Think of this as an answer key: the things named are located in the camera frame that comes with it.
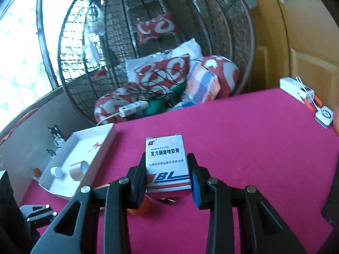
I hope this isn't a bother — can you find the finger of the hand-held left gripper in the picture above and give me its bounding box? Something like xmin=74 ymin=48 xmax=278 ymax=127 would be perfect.
xmin=20 ymin=204 xmax=51 ymax=214
xmin=26 ymin=211 xmax=58 ymax=224

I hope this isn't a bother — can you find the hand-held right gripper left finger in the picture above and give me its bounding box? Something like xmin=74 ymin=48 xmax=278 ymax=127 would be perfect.
xmin=30 ymin=159 xmax=148 ymax=254

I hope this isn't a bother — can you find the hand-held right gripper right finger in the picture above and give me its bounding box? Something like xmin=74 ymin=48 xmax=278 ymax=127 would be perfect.
xmin=186 ymin=153 xmax=308 ymax=254

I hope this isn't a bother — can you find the orange fruit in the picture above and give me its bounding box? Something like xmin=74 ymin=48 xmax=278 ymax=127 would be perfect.
xmin=127 ymin=201 xmax=149 ymax=216

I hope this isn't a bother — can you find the white ointment box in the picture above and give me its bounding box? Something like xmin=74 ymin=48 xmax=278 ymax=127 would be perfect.
xmin=145 ymin=134 xmax=192 ymax=197

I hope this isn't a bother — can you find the white cardboard box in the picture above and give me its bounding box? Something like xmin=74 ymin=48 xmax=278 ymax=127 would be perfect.
xmin=38 ymin=123 xmax=117 ymax=201

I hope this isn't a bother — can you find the magenta tablecloth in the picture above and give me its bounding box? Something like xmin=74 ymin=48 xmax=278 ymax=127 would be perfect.
xmin=20 ymin=87 xmax=339 ymax=254

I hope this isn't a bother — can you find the white power strip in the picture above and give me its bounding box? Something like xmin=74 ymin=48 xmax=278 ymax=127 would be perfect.
xmin=119 ymin=101 xmax=149 ymax=117

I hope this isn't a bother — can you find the green cloth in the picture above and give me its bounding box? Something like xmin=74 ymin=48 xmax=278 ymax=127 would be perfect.
xmin=144 ymin=83 xmax=187 ymax=116

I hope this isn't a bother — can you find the long red patterned cushion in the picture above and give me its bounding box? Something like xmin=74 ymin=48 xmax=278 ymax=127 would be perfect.
xmin=94 ymin=83 xmax=145 ymax=125

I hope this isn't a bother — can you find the plaid pillow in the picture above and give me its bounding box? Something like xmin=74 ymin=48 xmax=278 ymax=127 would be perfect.
xmin=183 ymin=62 xmax=221 ymax=105

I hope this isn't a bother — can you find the square red patterned cushion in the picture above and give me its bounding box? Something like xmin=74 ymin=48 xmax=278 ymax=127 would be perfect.
xmin=134 ymin=54 xmax=191 ymax=94

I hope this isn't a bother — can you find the round red patterned cushion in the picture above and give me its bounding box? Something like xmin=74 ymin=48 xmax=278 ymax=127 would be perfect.
xmin=201 ymin=55 xmax=240 ymax=98

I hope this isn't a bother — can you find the white pillow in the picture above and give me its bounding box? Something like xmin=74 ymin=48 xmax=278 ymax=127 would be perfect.
xmin=124 ymin=38 xmax=203 ymax=82

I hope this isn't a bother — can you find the white oblong box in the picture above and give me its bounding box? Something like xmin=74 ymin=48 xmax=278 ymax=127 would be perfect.
xmin=280 ymin=77 xmax=315 ymax=104

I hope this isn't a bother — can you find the white square device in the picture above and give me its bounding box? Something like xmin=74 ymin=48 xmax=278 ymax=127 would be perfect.
xmin=315 ymin=106 xmax=334 ymax=129

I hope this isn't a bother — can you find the window with metal grille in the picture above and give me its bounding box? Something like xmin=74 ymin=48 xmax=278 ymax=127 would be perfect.
xmin=0 ymin=0 xmax=77 ymax=138

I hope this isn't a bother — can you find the small red patterned cushion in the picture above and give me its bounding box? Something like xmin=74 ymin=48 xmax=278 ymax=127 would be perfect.
xmin=132 ymin=13 xmax=176 ymax=45

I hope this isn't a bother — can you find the wicker hanging egg chair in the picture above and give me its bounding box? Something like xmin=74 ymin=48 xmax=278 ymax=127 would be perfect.
xmin=36 ymin=0 xmax=256 ymax=126

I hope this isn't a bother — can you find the wooden door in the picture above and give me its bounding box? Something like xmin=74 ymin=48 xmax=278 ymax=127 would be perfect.
xmin=246 ymin=0 xmax=339 ymax=104

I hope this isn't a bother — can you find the white power strip cable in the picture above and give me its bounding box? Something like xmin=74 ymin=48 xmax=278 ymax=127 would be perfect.
xmin=96 ymin=112 xmax=121 ymax=126

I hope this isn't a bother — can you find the black metal bracket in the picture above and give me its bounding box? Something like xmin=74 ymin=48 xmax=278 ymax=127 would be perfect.
xmin=47 ymin=124 xmax=67 ymax=157

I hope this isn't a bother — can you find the orange handled tool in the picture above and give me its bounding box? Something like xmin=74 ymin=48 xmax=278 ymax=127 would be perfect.
xmin=302 ymin=97 xmax=322 ymax=112

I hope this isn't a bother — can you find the thin white cable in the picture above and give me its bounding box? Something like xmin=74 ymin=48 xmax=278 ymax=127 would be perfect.
xmin=295 ymin=76 xmax=322 ymax=112

